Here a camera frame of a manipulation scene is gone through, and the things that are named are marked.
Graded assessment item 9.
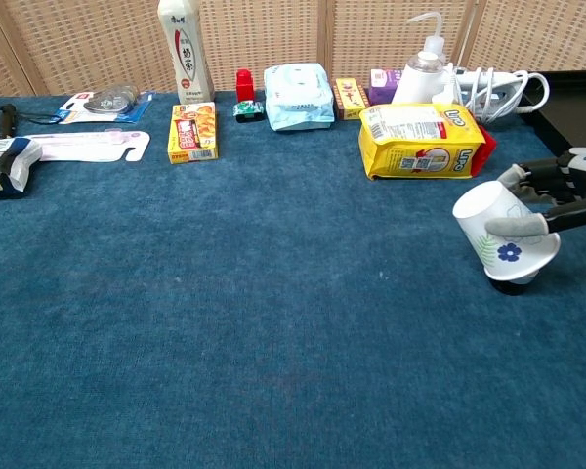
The blue felt table cloth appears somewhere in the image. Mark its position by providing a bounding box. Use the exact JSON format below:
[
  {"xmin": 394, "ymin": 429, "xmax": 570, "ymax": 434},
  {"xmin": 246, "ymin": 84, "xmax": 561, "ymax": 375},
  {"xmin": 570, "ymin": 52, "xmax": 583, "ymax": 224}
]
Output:
[{"xmin": 0, "ymin": 91, "xmax": 586, "ymax": 469}]

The black round puck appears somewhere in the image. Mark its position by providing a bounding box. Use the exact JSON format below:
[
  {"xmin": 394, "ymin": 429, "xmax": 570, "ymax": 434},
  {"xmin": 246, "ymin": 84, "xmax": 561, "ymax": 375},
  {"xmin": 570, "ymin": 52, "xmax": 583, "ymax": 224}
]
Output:
[{"xmin": 490, "ymin": 275, "xmax": 539, "ymax": 297}]

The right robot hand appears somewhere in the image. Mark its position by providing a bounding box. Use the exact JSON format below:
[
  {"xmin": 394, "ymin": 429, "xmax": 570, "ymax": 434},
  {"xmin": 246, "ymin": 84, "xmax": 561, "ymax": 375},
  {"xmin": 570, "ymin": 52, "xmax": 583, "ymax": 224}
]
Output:
[{"xmin": 484, "ymin": 147, "xmax": 586, "ymax": 240}]

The dark purple snack bag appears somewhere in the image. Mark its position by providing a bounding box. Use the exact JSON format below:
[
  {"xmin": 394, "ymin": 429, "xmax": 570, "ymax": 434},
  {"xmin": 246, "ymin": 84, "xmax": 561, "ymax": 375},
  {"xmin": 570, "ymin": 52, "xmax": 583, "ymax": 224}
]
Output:
[{"xmin": 0, "ymin": 136, "xmax": 44, "ymax": 201}]

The wicker folding screen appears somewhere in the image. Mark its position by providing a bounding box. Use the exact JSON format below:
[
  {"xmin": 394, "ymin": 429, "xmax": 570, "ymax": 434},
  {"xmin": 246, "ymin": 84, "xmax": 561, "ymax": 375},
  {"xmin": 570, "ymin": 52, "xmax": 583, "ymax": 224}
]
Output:
[{"xmin": 0, "ymin": 0, "xmax": 586, "ymax": 98}]

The yellow Lipo snack bag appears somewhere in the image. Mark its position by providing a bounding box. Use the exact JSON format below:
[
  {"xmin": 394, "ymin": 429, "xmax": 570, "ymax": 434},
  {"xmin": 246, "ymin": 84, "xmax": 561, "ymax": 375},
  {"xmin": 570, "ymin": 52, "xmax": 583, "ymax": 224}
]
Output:
[{"xmin": 358, "ymin": 102, "xmax": 487, "ymax": 182}]

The wash bottle with bent nozzle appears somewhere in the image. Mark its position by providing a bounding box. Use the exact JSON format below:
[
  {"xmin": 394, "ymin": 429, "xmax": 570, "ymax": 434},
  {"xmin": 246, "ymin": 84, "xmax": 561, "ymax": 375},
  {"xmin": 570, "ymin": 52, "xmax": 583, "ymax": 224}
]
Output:
[{"xmin": 405, "ymin": 11, "xmax": 448, "ymax": 64}]

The white power strip with cable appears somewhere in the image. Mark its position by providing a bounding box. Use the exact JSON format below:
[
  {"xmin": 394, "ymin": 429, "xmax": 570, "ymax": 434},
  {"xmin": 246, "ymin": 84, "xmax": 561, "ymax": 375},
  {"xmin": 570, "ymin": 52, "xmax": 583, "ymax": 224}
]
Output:
[{"xmin": 432, "ymin": 62, "xmax": 551, "ymax": 123}]

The light blue wet wipes pack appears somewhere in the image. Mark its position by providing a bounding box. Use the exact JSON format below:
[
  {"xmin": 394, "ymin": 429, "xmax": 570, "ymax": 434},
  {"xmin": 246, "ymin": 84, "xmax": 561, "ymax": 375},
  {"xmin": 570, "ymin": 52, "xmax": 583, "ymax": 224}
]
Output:
[{"xmin": 263, "ymin": 63, "xmax": 335, "ymax": 133}]

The white toothbrush package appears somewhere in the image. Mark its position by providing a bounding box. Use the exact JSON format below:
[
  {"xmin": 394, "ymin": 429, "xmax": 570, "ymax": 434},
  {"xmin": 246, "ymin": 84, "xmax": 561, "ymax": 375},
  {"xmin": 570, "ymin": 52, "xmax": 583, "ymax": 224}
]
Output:
[{"xmin": 22, "ymin": 127, "xmax": 151, "ymax": 163}]

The blue card blister pack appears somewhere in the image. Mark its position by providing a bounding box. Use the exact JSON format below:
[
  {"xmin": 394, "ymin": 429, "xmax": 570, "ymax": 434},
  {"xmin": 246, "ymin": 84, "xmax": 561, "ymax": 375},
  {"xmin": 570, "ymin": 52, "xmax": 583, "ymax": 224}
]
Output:
[{"xmin": 53, "ymin": 83, "xmax": 156, "ymax": 125}]

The green toy car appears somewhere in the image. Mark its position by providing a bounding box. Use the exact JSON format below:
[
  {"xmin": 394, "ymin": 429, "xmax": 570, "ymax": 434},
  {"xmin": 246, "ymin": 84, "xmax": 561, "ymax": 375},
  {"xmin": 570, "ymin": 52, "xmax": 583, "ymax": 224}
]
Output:
[{"xmin": 231, "ymin": 100, "xmax": 266, "ymax": 123}]

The purple white box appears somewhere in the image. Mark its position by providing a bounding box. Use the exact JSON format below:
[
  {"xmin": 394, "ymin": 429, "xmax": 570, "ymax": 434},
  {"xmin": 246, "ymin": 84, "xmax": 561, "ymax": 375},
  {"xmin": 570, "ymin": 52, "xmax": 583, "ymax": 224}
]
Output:
[{"xmin": 368, "ymin": 67, "xmax": 404, "ymax": 107}]

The small red block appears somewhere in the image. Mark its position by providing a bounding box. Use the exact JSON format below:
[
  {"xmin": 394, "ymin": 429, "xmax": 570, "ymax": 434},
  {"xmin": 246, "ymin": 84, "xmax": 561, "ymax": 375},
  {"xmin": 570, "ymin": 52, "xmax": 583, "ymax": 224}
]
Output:
[{"xmin": 235, "ymin": 68, "xmax": 256, "ymax": 104}]

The white bottle with clear cap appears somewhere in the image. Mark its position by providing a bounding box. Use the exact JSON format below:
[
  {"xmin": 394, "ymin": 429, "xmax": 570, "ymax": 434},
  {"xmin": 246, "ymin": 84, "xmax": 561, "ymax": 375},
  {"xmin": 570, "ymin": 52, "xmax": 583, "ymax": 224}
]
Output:
[{"xmin": 392, "ymin": 50, "xmax": 453, "ymax": 106}]

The cream milk tea bottle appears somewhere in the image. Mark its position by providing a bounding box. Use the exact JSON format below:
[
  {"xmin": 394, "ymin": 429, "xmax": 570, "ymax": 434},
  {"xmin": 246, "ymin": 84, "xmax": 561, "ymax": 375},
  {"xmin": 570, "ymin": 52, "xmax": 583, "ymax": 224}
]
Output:
[{"xmin": 156, "ymin": 0, "xmax": 216, "ymax": 106}]

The small yellow red box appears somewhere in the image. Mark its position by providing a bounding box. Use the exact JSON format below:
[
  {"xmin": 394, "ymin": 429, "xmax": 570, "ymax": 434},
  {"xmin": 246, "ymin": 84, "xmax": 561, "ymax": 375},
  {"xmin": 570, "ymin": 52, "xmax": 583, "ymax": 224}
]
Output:
[{"xmin": 332, "ymin": 77, "xmax": 371, "ymax": 121}]

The black stick with strap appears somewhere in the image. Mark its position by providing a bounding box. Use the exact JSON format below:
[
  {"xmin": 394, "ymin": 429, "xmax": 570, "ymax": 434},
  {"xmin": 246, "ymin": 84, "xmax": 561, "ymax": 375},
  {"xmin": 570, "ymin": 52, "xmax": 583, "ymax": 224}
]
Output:
[{"xmin": 0, "ymin": 103, "xmax": 60, "ymax": 141}]

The black tray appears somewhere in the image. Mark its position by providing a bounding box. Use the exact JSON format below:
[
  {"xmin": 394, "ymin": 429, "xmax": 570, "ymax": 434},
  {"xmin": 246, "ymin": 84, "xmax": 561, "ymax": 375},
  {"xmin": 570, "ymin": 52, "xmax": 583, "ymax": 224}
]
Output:
[{"xmin": 517, "ymin": 69, "xmax": 586, "ymax": 162}]

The white floral paper cup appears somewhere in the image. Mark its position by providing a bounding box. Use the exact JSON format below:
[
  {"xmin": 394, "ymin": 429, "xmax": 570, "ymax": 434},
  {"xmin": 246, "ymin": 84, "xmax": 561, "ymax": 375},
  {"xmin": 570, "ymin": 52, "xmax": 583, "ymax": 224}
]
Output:
[{"xmin": 451, "ymin": 180, "xmax": 562, "ymax": 284}]

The yellow orange food box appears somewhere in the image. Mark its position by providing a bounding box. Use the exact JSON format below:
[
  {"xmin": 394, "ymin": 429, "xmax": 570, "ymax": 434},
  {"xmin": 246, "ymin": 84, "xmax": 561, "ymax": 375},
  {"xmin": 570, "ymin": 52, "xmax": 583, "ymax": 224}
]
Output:
[{"xmin": 167, "ymin": 101, "xmax": 220, "ymax": 165}]

